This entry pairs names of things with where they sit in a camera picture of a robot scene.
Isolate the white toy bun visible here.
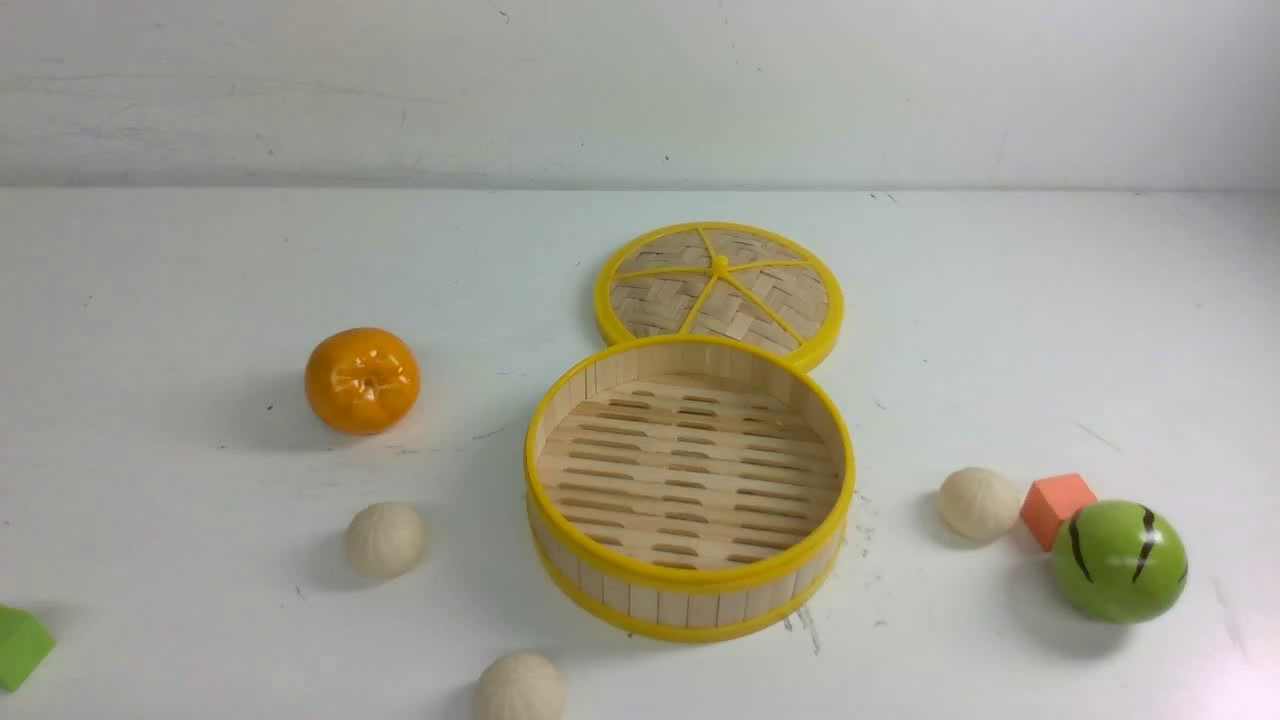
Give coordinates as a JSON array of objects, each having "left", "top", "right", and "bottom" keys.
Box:
[
  {"left": 936, "top": 468, "right": 1021, "bottom": 544},
  {"left": 472, "top": 652, "right": 567, "bottom": 720},
  {"left": 343, "top": 502, "right": 428, "bottom": 580}
]

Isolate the orange toy tangerine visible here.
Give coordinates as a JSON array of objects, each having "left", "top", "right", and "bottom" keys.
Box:
[{"left": 303, "top": 327, "right": 422, "bottom": 436}]

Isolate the yellow rimmed bamboo steamer tray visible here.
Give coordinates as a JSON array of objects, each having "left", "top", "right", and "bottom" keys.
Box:
[{"left": 524, "top": 336, "right": 856, "bottom": 643}]

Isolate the green toy watermelon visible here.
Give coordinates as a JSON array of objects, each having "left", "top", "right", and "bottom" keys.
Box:
[{"left": 1052, "top": 500, "right": 1189, "bottom": 625}]

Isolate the orange wooden block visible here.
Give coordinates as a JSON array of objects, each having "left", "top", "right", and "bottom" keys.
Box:
[{"left": 1020, "top": 473, "right": 1098, "bottom": 553}]

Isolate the woven bamboo steamer lid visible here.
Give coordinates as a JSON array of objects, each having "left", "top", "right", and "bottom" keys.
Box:
[{"left": 591, "top": 222, "right": 846, "bottom": 372}]

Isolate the green wooden block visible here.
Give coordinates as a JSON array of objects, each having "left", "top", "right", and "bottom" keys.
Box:
[{"left": 0, "top": 605, "right": 55, "bottom": 693}]

